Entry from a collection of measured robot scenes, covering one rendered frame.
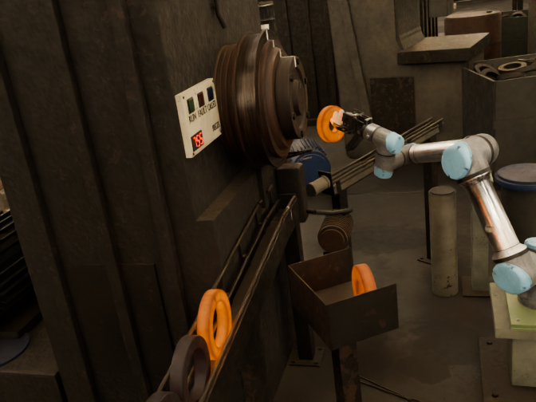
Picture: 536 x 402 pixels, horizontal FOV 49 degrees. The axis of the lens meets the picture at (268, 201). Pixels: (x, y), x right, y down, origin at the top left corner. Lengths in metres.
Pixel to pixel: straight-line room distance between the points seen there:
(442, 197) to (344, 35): 2.35
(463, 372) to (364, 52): 2.91
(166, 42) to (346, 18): 3.19
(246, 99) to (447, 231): 1.29
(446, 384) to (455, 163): 0.86
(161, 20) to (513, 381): 1.72
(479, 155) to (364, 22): 2.79
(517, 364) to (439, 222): 0.75
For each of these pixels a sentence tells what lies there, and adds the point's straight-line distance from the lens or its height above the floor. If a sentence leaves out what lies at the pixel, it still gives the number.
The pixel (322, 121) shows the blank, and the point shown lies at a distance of 2.46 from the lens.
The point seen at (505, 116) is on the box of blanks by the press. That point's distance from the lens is 4.04.
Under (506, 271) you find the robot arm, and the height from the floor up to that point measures 0.52.
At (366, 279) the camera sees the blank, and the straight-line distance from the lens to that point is 1.59.
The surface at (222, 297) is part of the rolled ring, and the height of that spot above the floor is 0.73.
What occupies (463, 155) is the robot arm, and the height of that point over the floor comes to 0.89.
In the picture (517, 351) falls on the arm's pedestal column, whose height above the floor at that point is 0.17.
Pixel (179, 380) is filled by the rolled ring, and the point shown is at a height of 0.70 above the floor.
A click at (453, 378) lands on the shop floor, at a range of 2.45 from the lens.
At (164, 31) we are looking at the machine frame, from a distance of 1.66.
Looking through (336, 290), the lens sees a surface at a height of 0.61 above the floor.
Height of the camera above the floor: 1.50
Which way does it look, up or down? 20 degrees down
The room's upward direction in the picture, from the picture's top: 8 degrees counter-clockwise
